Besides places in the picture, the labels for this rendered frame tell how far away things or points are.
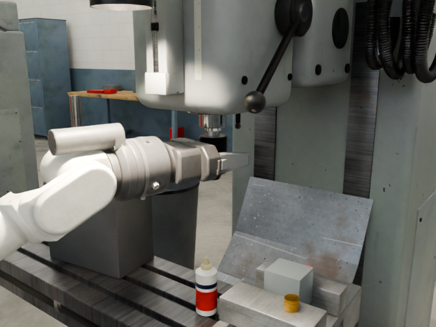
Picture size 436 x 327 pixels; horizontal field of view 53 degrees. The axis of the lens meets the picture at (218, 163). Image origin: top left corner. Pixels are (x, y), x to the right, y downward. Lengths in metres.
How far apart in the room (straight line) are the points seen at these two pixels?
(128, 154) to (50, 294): 0.49
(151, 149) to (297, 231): 0.53
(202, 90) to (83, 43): 7.45
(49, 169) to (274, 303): 0.37
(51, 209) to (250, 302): 0.32
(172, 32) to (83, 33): 7.43
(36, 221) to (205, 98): 0.27
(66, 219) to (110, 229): 0.39
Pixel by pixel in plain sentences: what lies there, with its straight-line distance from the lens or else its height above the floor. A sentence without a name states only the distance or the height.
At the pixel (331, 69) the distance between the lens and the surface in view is 0.82.
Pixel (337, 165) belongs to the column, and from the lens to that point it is 1.03.
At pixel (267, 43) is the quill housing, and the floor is 1.41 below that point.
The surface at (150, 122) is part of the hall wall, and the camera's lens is 6.91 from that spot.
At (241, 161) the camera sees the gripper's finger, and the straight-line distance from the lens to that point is 0.70.
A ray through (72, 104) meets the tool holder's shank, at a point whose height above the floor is 1.29.
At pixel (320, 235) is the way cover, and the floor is 0.99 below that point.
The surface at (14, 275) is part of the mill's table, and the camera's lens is 1.14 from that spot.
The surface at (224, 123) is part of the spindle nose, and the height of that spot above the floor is 1.29.
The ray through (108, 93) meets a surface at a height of 0.89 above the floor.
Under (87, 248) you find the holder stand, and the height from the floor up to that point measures 0.98.
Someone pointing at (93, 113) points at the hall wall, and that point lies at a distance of 7.95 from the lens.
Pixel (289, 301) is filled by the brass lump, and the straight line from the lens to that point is 0.66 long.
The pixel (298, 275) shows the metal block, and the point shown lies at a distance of 0.69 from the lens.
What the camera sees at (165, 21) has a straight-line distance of 0.61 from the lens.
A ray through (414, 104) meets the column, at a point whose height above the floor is 1.30.
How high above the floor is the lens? 1.39
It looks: 14 degrees down
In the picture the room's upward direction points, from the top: straight up
